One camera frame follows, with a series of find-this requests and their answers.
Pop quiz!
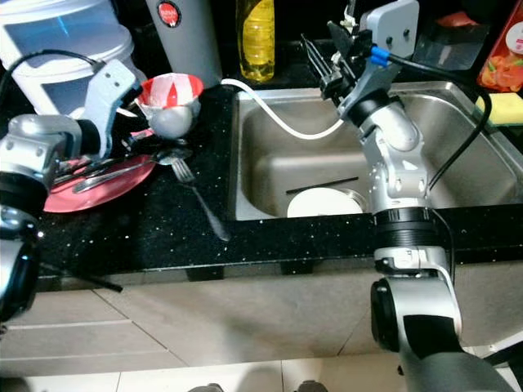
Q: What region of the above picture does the yellow oil bottle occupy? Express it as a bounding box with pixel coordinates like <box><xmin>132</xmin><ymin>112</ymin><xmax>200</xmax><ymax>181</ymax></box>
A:
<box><xmin>235</xmin><ymin>0</ymin><xmax>276</xmax><ymax>83</ymax></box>

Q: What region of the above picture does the red white paper cup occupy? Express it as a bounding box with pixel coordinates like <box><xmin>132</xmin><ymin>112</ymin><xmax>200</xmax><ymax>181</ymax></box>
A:
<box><xmin>136</xmin><ymin>73</ymin><xmax>205</xmax><ymax>115</ymax></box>

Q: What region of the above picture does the pink plate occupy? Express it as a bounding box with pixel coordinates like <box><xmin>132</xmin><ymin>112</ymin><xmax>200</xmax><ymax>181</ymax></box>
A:
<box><xmin>43</xmin><ymin>151</ymin><xmax>158</xmax><ymax>214</ymax></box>

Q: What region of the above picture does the blue cable connector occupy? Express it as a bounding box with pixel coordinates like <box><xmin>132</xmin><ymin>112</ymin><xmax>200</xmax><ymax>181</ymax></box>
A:
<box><xmin>369</xmin><ymin>45</ymin><xmax>391</xmax><ymax>66</ymax></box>

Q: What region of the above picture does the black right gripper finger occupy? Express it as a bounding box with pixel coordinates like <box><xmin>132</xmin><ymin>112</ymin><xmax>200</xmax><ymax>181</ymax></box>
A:
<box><xmin>300</xmin><ymin>34</ymin><xmax>328</xmax><ymax>89</ymax></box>
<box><xmin>311</xmin><ymin>34</ymin><xmax>337</xmax><ymax>82</ymax></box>

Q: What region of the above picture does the yellow sponge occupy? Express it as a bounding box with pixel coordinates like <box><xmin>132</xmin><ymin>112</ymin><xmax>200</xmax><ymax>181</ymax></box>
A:
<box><xmin>476</xmin><ymin>91</ymin><xmax>523</xmax><ymax>127</ymax></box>

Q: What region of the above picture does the red food package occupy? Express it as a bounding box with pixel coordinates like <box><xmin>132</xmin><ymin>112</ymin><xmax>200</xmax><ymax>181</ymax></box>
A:
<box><xmin>478</xmin><ymin>20</ymin><xmax>523</xmax><ymax>92</ymax></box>

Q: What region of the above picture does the steel sink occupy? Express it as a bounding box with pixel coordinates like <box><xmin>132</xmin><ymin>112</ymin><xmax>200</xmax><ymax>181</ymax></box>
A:
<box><xmin>229</xmin><ymin>82</ymin><xmax>523</xmax><ymax>221</ymax></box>

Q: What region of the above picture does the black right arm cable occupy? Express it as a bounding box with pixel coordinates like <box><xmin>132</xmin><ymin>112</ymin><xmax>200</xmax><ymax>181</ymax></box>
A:
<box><xmin>386</xmin><ymin>53</ymin><xmax>494</xmax><ymax>193</ymax></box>

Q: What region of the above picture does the black chopstick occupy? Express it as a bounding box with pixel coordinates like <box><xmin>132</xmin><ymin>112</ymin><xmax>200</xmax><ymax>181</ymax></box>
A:
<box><xmin>284</xmin><ymin>176</ymin><xmax>360</xmax><ymax>195</ymax></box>

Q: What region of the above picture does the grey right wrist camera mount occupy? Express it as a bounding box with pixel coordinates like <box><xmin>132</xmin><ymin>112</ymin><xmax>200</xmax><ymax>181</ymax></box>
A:
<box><xmin>335</xmin><ymin>0</ymin><xmax>422</xmax><ymax>119</ymax></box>

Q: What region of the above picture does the steel table knife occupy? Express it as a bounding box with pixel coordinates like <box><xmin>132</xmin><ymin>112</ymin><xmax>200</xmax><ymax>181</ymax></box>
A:
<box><xmin>72</xmin><ymin>161</ymin><xmax>156</xmax><ymax>194</ymax></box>

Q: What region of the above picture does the white hose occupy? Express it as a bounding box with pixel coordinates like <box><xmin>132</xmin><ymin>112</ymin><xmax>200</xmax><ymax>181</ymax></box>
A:
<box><xmin>219</xmin><ymin>78</ymin><xmax>351</xmax><ymax>140</ymax></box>

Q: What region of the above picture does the grey tumbler red logo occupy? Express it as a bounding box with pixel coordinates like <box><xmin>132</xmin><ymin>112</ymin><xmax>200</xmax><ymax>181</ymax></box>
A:
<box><xmin>145</xmin><ymin>0</ymin><xmax>223</xmax><ymax>89</ymax></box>

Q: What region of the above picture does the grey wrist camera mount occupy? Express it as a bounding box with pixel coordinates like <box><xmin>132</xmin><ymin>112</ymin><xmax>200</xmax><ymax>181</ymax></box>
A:
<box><xmin>335</xmin><ymin>0</ymin><xmax>422</xmax><ymax>119</ymax></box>
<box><xmin>83</xmin><ymin>59</ymin><xmax>141</xmax><ymax>160</ymax></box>

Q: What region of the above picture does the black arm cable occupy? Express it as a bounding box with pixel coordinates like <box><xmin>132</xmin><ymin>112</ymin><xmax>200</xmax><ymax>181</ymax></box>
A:
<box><xmin>0</xmin><ymin>49</ymin><xmax>111</xmax><ymax>91</ymax></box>
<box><xmin>386</xmin><ymin>53</ymin><xmax>494</xmax><ymax>193</ymax></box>

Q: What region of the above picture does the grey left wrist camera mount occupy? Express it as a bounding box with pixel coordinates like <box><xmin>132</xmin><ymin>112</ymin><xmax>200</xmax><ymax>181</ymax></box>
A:
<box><xmin>83</xmin><ymin>59</ymin><xmax>141</xmax><ymax>160</ymax></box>

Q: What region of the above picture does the clear plastic container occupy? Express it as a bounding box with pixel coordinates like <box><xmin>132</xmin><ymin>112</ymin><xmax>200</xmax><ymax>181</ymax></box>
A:
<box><xmin>415</xmin><ymin>12</ymin><xmax>491</xmax><ymax>73</ymax></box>

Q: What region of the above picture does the steel fork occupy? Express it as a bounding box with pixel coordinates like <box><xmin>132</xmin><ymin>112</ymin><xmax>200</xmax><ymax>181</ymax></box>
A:
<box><xmin>172</xmin><ymin>158</ymin><xmax>231</xmax><ymax>243</ymax></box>

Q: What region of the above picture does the white blue water container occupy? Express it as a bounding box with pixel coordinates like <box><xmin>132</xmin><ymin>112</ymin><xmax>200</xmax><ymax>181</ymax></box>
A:
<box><xmin>0</xmin><ymin>0</ymin><xmax>136</xmax><ymax>123</ymax></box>

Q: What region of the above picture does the beige counter cabinet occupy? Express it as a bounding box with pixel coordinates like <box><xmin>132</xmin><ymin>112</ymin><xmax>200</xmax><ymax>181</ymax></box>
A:
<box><xmin>41</xmin><ymin>261</ymin><xmax>523</xmax><ymax>364</ymax></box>

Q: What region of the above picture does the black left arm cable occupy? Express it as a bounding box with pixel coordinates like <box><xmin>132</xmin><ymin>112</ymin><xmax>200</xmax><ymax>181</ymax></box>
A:
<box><xmin>0</xmin><ymin>49</ymin><xmax>111</xmax><ymax>91</ymax></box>

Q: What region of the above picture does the white round plate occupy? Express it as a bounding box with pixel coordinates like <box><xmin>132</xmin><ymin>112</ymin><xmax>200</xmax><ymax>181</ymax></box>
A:
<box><xmin>286</xmin><ymin>187</ymin><xmax>369</xmax><ymax>219</ymax></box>

